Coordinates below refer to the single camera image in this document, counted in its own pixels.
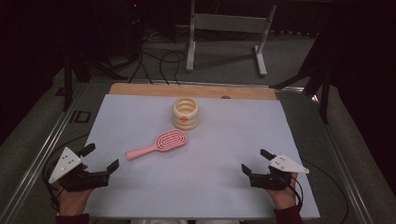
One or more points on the black device with red light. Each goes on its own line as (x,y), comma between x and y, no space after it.
(134,12)

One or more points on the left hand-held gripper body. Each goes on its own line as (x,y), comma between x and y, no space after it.
(67,161)

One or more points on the person's right hand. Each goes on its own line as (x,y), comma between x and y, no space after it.
(285,199)

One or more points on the black tripod stand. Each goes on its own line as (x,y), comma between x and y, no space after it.
(323,93)
(67,84)

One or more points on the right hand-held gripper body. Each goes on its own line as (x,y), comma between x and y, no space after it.
(271,182)

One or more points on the white table mat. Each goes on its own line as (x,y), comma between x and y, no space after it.
(202,174)

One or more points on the white metal stand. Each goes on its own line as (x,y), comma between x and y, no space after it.
(230,23)

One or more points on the pink hairbrush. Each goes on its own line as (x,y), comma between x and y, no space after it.
(169,141)

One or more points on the person's left hand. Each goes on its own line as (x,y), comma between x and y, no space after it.
(73,202)

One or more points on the cream ribbed cup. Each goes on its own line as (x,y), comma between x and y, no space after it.
(185,122)

